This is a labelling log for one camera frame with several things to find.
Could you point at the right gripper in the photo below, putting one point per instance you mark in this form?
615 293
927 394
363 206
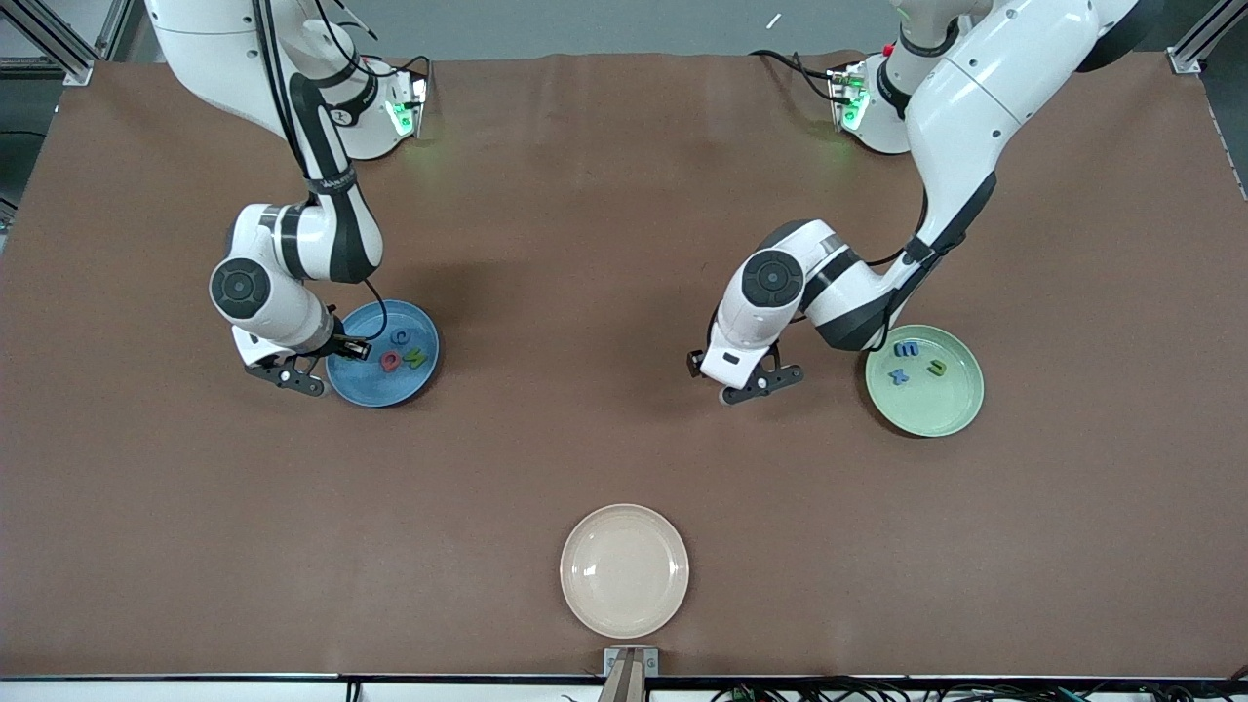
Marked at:
340 344

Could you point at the red foam letter Q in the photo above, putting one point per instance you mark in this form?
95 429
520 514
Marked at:
383 362

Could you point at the green foam letter N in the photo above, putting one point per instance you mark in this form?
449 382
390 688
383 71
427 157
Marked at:
417 359

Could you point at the blue foam letter m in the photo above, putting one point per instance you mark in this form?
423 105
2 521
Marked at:
906 349

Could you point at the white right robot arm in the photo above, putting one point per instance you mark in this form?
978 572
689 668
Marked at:
214 58

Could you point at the metal arm base connector box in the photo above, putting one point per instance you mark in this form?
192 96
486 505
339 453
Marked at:
409 107
846 97

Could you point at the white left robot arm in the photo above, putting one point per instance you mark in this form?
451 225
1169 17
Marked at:
985 97

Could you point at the blue plate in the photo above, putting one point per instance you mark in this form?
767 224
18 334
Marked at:
380 390

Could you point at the green plate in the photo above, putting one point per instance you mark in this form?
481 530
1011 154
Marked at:
931 405

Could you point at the beige plate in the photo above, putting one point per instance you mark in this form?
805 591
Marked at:
624 572

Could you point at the brown table cover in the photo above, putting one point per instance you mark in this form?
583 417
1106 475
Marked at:
624 458

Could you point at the aluminium frame post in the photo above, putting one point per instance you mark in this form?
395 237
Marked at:
78 71
1185 60

